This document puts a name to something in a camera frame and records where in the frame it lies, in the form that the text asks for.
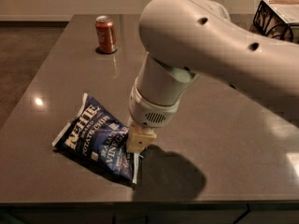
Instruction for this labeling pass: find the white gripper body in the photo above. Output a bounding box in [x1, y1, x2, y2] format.
[129, 85, 179, 128]

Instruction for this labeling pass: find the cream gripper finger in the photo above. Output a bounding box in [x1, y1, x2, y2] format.
[126, 122, 157, 153]

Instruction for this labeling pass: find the blue Kettle chip bag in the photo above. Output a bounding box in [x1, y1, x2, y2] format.
[52, 93, 140, 184]

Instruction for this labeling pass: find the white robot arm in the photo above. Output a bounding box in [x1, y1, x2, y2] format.
[127, 0, 299, 153]

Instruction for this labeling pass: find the red soda can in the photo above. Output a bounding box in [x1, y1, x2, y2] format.
[95, 15, 117, 54]

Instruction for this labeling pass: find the white paper sheet on basket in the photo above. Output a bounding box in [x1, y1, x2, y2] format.
[263, 0, 299, 24]

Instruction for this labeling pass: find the black wire basket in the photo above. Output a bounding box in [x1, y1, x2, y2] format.
[253, 0, 298, 43]

